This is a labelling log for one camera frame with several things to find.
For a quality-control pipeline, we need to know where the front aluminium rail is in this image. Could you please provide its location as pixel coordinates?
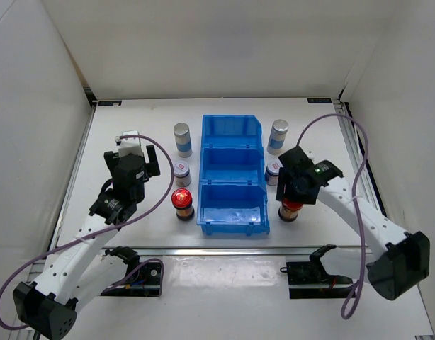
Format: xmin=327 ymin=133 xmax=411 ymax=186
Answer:
xmin=49 ymin=246 xmax=381 ymax=256

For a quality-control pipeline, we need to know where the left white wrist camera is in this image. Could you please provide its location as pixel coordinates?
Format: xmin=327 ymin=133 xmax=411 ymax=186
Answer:
xmin=115 ymin=136 xmax=144 ymax=158

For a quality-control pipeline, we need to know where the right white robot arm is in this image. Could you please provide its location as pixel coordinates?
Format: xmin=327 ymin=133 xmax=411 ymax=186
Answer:
xmin=276 ymin=147 xmax=430 ymax=301

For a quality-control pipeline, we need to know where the blue three-compartment plastic bin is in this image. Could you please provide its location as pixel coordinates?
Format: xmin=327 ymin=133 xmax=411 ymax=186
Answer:
xmin=197 ymin=115 xmax=270 ymax=236

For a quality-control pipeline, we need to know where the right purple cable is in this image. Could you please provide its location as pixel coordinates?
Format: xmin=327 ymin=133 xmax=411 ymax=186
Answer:
xmin=296 ymin=113 xmax=369 ymax=320

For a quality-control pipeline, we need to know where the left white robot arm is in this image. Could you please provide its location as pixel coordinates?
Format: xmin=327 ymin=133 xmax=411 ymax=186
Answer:
xmin=13 ymin=145 xmax=160 ymax=339

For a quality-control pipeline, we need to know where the small white-lid jar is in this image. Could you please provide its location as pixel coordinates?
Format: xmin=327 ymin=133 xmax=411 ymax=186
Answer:
xmin=174 ymin=161 xmax=191 ymax=188
xmin=265 ymin=159 xmax=282 ymax=186

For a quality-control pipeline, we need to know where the red-lid sauce jar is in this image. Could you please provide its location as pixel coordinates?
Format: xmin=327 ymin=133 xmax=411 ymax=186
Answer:
xmin=171 ymin=188 xmax=195 ymax=221
xmin=278 ymin=199 xmax=303 ymax=222

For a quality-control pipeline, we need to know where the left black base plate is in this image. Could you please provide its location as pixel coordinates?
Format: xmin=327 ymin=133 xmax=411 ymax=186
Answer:
xmin=101 ymin=258 xmax=164 ymax=298

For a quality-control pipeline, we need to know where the left aluminium rail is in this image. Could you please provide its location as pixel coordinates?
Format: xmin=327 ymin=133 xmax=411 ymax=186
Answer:
xmin=47 ymin=102 xmax=96 ymax=249

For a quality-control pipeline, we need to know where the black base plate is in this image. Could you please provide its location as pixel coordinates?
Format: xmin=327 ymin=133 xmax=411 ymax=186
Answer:
xmin=101 ymin=258 xmax=164 ymax=298
xmin=280 ymin=261 xmax=354 ymax=300

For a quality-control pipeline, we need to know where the tall silver-capped bottle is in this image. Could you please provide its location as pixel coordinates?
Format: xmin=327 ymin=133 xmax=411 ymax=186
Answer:
xmin=174 ymin=123 xmax=192 ymax=158
xmin=266 ymin=119 xmax=289 ymax=155

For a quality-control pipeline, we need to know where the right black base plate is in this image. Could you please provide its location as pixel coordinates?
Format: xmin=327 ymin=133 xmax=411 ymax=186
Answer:
xmin=280 ymin=261 xmax=354 ymax=300

